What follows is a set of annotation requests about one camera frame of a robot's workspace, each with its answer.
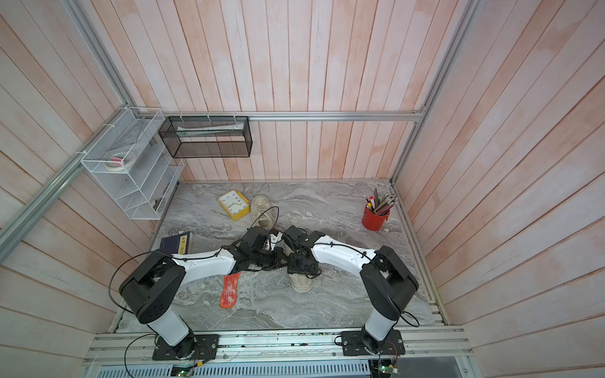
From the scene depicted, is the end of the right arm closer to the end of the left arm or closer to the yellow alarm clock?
the end of the left arm

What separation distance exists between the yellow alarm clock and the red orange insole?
30 cm

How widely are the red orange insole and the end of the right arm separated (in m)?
0.23

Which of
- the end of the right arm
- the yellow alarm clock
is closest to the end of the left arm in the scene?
the end of the right arm

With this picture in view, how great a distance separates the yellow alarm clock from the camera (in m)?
1.08
